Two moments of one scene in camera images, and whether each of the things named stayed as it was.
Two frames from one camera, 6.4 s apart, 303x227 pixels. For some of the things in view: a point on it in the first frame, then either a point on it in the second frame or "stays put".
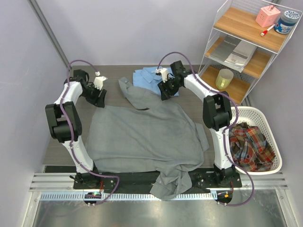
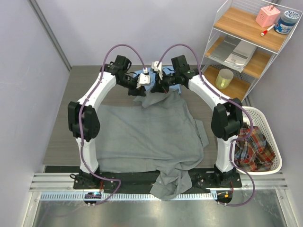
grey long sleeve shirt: [153, 135] stays put
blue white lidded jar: [288, 21] stays put
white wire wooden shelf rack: [247, 37] stays put
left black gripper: [98, 101] → [138, 91]
